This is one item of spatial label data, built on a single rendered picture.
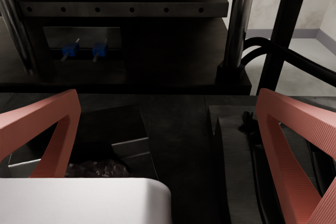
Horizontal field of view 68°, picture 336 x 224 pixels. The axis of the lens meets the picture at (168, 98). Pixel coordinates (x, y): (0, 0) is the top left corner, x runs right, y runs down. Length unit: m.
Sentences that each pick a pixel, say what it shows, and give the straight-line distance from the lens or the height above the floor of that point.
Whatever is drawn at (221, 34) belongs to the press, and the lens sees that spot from 1.30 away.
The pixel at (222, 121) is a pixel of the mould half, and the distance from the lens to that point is 0.52.
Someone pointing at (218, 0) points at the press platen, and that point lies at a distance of 0.90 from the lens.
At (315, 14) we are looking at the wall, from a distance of 3.57.
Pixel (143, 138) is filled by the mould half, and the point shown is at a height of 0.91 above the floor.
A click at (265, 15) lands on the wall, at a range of 3.32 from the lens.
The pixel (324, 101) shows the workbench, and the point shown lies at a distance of 0.92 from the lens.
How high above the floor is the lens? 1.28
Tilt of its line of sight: 37 degrees down
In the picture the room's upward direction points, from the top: straight up
